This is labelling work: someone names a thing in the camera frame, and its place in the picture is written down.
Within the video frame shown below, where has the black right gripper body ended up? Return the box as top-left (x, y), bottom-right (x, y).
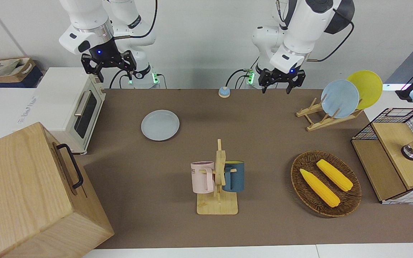
top-left (86, 38), bottom-right (123, 68)

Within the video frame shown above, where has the yellow corn cob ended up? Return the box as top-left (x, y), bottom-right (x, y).
top-left (316, 159), bottom-right (353, 192)
top-left (300, 168), bottom-right (341, 208)

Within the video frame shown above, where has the gray plate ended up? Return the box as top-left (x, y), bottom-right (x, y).
top-left (141, 110), bottom-right (180, 142)

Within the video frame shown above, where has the white toaster oven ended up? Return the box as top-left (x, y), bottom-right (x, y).
top-left (34, 67), bottom-right (106, 155)

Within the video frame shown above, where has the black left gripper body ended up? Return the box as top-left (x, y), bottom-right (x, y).
top-left (264, 67), bottom-right (302, 86)

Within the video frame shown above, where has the white oven door handle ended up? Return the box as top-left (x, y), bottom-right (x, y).
top-left (74, 90), bottom-right (91, 117)

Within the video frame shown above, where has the pink mug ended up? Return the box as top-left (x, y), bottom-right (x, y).
top-left (191, 161), bottom-right (215, 194)

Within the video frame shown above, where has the black cabinet handle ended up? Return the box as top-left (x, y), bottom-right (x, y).
top-left (57, 143), bottom-right (84, 189)

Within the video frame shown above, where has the brown wicker basket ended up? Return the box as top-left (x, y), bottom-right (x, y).
top-left (291, 150), bottom-right (362, 218)

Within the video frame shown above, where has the black right base cable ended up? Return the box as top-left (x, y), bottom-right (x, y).
top-left (109, 68), bottom-right (135, 89)

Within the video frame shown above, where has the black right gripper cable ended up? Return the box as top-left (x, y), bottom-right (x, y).
top-left (113, 0), bottom-right (158, 40)

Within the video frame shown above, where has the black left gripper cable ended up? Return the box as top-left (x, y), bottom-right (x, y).
top-left (307, 9), bottom-right (356, 63)

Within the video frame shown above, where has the yellow plate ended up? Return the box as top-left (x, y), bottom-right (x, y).
top-left (346, 70), bottom-right (383, 110)

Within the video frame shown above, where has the wire and wood storage shelf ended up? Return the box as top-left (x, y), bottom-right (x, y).
top-left (351, 107), bottom-right (413, 205)

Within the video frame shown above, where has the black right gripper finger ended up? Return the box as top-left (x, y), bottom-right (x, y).
top-left (81, 54), bottom-right (104, 83)
top-left (120, 50), bottom-right (137, 81)

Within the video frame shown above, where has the white box with gray print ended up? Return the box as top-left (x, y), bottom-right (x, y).
top-left (0, 88), bottom-right (49, 148)

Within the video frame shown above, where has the light blue plate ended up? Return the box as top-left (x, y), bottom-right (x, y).
top-left (321, 80), bottom-right (360, 119)

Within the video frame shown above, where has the navy blue box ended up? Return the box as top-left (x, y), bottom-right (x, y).
top-left (0, 67), bottom-right (44, 89)

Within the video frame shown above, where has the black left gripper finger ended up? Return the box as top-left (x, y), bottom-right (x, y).
top-left (258, 69), bottom-right (269, 95)
top-left (286, 70), bottom-right (307, 95)

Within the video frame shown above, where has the wooden mug rack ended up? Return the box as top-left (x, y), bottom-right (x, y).
top-left (196, 139), bottom-right (238, 215)

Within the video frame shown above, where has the black base cable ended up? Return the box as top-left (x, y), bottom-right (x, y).
top-left (226, 68), bottom-right (253, 90)
top-left (109, 68), bottom-right (135, 89)

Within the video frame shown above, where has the wooden plate rack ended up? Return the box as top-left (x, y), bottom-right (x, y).
top-left (296, 97), bottom-right (365, 132)

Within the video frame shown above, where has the brown table mat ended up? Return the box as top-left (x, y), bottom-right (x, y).
top-left (74, 88), bottom-right (413, 249)

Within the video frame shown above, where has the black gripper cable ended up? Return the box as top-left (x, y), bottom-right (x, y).
top-left (113, 0), bottom-right (158, 40)
top-left (307, 9), bottom-right (356, 63)

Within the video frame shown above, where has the black left base cable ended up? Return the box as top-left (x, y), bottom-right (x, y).
top-left (226, 68), bottom-right (253, 90)

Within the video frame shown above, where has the cardboard box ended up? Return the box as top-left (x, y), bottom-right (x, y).
top-left (0, 57), bottom-right (37, 86)

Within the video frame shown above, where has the wooden drawer cabinet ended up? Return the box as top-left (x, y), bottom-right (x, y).
top-left (0, 122), bottom-right (115, 258)

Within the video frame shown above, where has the dark blue mug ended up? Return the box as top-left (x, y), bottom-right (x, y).
top-left (223, 161), bottom-right (245, 192)

